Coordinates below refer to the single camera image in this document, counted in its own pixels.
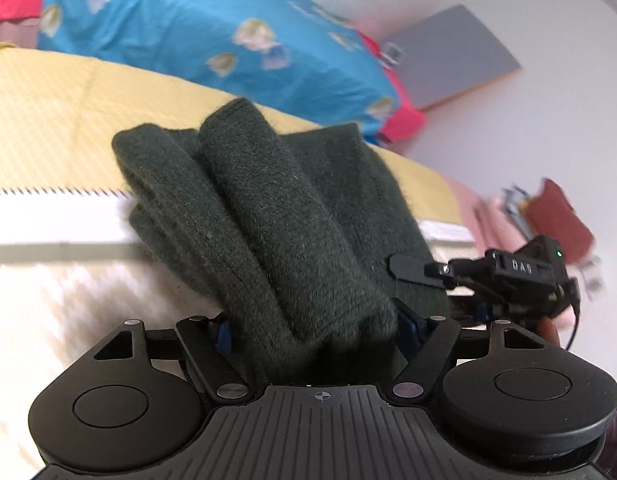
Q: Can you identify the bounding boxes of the red bed sheet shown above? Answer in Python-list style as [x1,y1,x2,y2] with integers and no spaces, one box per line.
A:
[0,0,428,143]

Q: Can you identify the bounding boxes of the person's hand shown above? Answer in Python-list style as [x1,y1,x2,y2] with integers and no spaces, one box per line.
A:
[535,316,561,347]

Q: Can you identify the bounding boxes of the small digital clock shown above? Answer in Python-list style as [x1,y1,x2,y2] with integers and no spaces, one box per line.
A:
[380,42,405,70]

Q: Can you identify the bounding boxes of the dark green knit sweater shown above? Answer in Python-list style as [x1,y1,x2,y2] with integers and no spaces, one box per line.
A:
[112,99,449,385]

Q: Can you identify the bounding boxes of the grey foam board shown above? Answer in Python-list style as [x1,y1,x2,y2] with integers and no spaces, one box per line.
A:
[380,4,522,110]

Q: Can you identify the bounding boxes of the black cable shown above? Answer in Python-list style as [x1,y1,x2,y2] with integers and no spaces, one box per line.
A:
[560,278,585,354]

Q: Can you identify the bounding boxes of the blue floral quilt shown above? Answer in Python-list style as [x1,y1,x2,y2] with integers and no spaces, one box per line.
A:
[35,0,405,143]

